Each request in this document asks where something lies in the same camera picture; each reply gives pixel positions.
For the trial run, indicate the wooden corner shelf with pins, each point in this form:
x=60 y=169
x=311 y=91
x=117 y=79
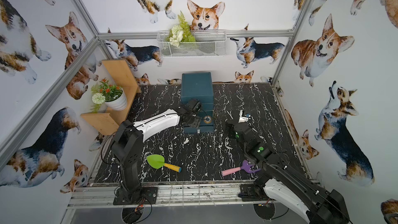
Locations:
x=109 y=121

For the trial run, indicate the green toy shovel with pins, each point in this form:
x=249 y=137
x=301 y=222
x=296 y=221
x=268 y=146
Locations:
x=158 y=161

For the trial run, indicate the teal bottom drawer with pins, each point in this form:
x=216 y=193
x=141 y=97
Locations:
x=202 y=127

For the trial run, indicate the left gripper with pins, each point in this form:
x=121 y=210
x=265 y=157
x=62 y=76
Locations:
x=200 y=120

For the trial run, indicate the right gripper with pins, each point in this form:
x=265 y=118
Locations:
x=232 y=125

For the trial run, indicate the purple pink toy fork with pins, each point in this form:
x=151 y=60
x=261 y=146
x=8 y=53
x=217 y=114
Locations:
x=245 y=166

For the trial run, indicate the white wire wall basket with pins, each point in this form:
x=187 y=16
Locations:
x=206 y=44

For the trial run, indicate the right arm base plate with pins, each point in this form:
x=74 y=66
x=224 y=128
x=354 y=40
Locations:
x=252 y=192

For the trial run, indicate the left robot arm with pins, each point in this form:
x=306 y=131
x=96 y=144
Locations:
x=128 y=143

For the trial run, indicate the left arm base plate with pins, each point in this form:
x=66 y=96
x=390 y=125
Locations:
x=146 y=195

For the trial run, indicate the white potted flower plant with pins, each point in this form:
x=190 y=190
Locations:
x=111 y=95

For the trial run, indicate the green fern white flowers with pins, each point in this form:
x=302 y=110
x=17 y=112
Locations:
x=180 y=33

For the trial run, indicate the orange tape roll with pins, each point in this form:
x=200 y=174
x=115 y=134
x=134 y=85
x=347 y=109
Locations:
x=207 y=119

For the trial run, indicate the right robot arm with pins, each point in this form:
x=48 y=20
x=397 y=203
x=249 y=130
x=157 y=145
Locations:
x=279 y=181

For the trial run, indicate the teal drawer cabinet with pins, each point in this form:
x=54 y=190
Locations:
x=198 y=86

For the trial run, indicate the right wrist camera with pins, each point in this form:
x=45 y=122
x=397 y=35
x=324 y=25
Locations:
x=243 y=117

